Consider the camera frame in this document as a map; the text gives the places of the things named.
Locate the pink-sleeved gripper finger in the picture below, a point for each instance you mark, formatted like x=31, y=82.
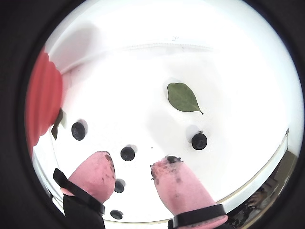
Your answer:
x=93, y=176
x=181, y=188

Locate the small dark blueberry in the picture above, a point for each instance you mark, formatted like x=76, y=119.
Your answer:
x=116, y=214
x=119, y=186
x=127, y=153

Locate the red collapsible silicone cup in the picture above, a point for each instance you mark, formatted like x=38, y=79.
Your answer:
x=45, y=95

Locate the large dark blueberry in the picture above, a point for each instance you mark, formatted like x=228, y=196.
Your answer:
x=78, y=131

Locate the small blueberry with stem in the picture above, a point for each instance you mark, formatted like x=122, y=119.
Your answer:
x=199, y=140

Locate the flat pointed green leaf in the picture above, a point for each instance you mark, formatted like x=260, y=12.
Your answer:
x=182, y=96

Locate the white sheet mat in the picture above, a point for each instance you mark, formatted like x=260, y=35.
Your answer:
x=119, y=83

